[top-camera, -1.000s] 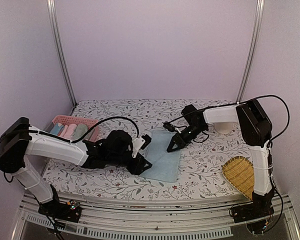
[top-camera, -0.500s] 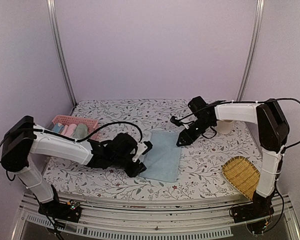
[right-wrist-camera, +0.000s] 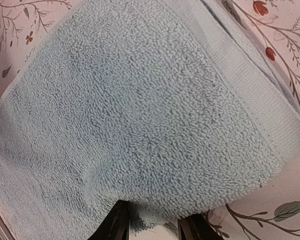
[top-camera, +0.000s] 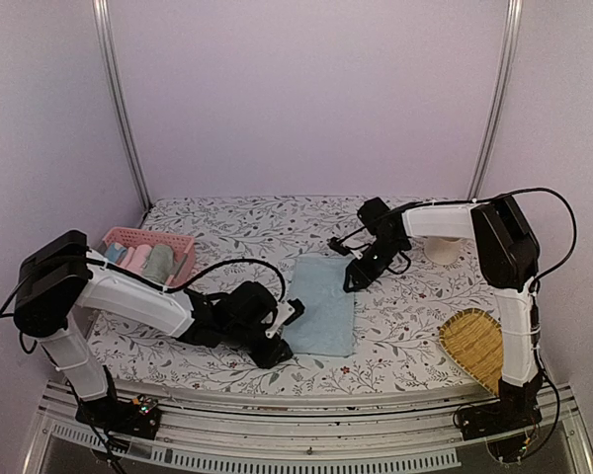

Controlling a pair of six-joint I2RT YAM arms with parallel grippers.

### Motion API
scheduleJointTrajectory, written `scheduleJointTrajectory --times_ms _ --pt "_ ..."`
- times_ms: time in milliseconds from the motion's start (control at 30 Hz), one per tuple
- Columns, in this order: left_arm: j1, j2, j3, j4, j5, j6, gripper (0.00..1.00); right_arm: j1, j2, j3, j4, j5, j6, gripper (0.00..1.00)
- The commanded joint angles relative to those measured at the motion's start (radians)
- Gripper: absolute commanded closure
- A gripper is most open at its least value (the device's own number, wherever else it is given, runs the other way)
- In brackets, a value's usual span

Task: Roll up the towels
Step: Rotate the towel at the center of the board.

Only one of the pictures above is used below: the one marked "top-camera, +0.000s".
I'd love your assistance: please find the woven bamboo tray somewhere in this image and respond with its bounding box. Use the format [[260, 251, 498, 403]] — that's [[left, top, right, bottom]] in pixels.
[[439, 308, 503, 397]]

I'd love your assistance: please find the green towel with panda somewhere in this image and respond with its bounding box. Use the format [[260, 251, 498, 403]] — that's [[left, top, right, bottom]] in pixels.
[[142, 244, 175, 283]]

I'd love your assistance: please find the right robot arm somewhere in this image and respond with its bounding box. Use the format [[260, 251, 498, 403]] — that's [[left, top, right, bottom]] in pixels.
[[328, 195, 543, 431]]

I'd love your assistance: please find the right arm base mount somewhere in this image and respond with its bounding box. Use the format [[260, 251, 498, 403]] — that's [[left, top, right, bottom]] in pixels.
[[453, 401, 542, 440]]

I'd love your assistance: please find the rolled pink towel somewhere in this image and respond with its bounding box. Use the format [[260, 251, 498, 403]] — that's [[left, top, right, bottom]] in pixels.
[[121, 244, 152, 276]]

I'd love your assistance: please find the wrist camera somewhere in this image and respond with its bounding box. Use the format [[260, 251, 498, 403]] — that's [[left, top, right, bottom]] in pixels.
[[327, 237, 368, 258], [263, 298, 305, 339]]

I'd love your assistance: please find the aluminium post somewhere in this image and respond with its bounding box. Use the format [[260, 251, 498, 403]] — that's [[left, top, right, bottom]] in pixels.
[[92, 0, 152, 213], [466, 0, 523, 199]]

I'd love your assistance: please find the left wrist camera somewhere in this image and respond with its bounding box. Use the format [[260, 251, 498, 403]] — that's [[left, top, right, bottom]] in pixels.
[[263, 298, 305, 339]]

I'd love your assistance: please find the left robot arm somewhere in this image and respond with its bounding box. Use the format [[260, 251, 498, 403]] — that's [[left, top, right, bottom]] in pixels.
[[0, 230, 304, 429]]

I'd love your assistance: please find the aluminium front frame rail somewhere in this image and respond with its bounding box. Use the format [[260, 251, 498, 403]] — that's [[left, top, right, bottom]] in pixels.
[[22, 379, 593, 474]]

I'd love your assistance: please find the rolled blue patterned towel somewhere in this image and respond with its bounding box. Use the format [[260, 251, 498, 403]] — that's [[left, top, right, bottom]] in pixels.
[[104, 242, 127, 267]]

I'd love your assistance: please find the left aluminium post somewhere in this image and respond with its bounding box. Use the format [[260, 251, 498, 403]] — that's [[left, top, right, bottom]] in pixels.
[[92, 0, 152, 213]]

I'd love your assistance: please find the pink plastic basket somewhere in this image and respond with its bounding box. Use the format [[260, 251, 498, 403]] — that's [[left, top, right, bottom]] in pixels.
[[100, 227, 196, 286]]

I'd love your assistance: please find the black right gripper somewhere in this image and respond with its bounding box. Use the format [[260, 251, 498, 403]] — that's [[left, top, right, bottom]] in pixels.
[[344, 236, 407, 292]]

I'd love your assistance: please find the right aluminium post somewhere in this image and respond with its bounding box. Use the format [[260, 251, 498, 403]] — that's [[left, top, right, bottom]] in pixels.
[[466, 0, 523, 199]]

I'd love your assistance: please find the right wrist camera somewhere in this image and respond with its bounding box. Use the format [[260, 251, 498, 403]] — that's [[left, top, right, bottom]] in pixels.
[[327, 237, 368, 258]]

